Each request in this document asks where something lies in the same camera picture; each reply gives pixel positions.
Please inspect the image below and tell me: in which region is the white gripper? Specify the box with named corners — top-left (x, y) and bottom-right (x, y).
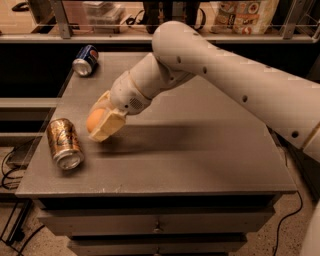
top-left (89, 71), bottom-right (152, 142)

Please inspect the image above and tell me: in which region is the orange fruit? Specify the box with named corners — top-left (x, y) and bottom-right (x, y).
top-left (86, 108), bottom-right (104, 133)

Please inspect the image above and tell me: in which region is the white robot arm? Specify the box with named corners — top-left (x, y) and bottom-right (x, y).
top-left (86, 21), bottom-right (320, 162)

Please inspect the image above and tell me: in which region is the orange soda can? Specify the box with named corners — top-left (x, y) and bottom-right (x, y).
top-left (46, 118), bottom-right (84, 170)

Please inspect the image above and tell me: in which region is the blue pepsi can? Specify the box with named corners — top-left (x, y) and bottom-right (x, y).
top-left (72, 45), bottom-right (99, 77)

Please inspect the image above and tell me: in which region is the clear plastic container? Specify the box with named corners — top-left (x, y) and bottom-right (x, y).
top-left (82, 1), bottom-right (125, 28)

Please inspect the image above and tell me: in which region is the grey drawer cabinet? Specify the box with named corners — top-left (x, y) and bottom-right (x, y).
top-left (14, 50), bottom-right (298, 256)

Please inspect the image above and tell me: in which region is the black bag on shelf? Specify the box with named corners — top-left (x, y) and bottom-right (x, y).
top-left (126, 0), bottom-right (206, 34)

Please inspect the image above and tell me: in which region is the lower drawer with knob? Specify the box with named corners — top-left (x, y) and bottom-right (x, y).
top-left (68, 234), bottom-right (247, 256)

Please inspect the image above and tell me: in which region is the drawer with knob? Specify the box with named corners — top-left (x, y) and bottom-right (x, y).
top-left (38, 207), bottom-right (274, 236)
top-left (68, 234), bottom-right (247, 256)

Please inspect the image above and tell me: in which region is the upper drawer with knob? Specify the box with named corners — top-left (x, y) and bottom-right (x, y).
top-left (38, 207), bottom-right (274, 236)

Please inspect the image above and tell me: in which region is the printed snack bag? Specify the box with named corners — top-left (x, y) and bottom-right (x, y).
top-left (211, 0), bottom-right (279, 35)

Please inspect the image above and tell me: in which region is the metal shelf rail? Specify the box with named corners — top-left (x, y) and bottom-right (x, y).
top-left (0, 0), bottom-right (320, 44)

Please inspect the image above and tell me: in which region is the black cables left floor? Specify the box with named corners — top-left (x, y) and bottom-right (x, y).
top-left (0, 138), bottom-right (44, 256)

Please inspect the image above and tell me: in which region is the black cable right floor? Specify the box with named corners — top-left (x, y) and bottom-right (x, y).
top-left (271, 190), bottom-right (304, 256)

